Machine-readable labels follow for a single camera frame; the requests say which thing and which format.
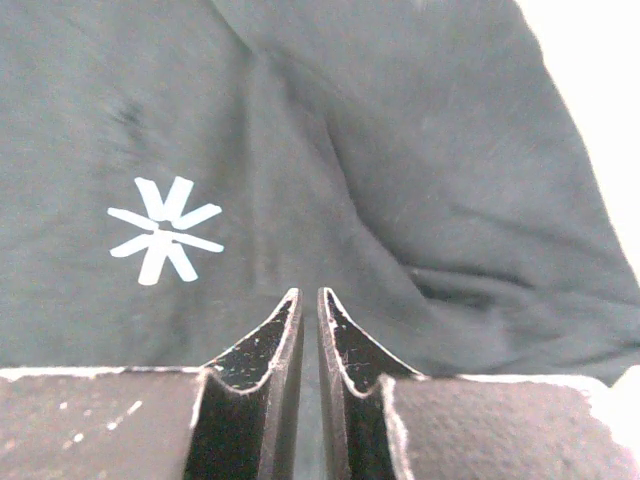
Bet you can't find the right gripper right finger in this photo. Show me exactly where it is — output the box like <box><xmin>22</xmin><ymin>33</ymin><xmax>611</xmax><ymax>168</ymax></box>
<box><xmin>317</xmin><ymin>288</ymin><xmax>639</xmax><ymax>479</ymax></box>

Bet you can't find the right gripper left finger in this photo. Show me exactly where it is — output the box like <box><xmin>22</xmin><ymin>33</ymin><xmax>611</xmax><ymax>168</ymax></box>
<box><xmin>1</xmin><ymin>288</ymin><xmax>304</xmax><ymax>479</ymax></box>

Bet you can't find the black t shirt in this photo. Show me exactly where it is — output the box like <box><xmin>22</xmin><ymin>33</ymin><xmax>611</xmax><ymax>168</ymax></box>
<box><xmin>1</xmin><ymin>1</ymin><xmax>639</xmax><ymax>382</ymax></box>

